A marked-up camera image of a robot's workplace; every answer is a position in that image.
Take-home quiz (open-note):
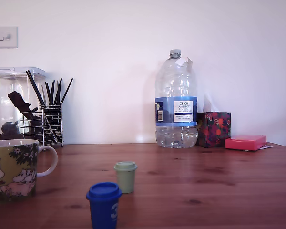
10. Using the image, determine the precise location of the white wall switch plate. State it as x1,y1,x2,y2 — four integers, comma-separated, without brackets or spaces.
0,26,19,49

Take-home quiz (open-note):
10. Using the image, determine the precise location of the cartoon print ceramic mug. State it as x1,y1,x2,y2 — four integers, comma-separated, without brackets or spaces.
0,139,59,205

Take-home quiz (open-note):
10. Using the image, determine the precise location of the paper sheet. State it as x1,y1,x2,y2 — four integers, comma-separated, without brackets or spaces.
243,144,274,152

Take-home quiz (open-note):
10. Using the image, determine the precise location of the clear storage jar white lid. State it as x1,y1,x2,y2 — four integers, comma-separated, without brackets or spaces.
0,66,46,142

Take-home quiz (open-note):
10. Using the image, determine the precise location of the metal wire utensil rack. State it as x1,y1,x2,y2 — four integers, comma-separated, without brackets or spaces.
20,104,64,148

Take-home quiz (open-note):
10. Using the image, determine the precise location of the pink flat box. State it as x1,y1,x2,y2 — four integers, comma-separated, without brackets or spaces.
225,135,267,152

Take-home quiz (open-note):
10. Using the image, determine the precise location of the white tissue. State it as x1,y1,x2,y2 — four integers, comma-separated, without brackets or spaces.
203,93,220,113

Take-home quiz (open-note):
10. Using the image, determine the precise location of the large clear water bottle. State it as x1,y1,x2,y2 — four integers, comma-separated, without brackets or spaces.
154,49,198,149

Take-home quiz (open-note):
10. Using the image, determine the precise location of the dark brown kitchen tool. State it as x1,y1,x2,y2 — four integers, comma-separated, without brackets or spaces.
7,91,39,120

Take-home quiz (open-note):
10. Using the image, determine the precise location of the blue coffee capsule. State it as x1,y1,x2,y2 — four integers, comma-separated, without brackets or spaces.
85,182,123,229

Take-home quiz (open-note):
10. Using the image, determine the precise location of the floral tissue box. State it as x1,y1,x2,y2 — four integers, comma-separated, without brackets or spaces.
196,111,232,148

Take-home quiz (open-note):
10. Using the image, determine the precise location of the pale green coffee capsule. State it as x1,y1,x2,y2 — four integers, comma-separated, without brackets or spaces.
113,161,138,194

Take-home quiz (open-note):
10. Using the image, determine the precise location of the dark round object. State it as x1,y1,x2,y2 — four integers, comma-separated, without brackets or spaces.
1,121,18,134

